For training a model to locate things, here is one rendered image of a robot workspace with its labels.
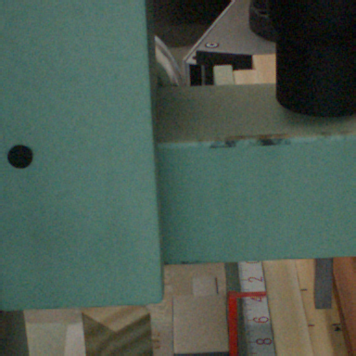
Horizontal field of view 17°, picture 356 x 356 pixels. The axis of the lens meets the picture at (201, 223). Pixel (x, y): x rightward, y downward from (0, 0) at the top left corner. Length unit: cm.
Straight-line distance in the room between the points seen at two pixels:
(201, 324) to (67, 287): 27
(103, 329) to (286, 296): 21
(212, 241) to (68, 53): 14
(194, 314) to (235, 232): 25
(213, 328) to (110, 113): 32
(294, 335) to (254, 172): 10
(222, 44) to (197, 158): 81
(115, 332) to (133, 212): 29
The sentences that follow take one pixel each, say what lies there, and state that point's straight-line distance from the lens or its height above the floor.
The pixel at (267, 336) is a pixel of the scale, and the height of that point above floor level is 96.
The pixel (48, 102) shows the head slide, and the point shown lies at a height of 111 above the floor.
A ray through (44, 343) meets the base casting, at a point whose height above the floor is 80.
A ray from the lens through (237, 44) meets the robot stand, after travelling 138.
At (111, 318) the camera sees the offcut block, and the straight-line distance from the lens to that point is 85.
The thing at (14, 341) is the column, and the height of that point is 90.
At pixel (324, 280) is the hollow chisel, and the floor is 97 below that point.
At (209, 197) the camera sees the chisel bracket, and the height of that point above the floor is 104.
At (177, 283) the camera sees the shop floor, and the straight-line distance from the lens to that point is 245.
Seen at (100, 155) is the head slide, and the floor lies 108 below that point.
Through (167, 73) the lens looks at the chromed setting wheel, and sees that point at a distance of 72.
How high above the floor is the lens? 132
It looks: 30 degrees down
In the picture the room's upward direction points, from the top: 2 degrees counter-clockwise
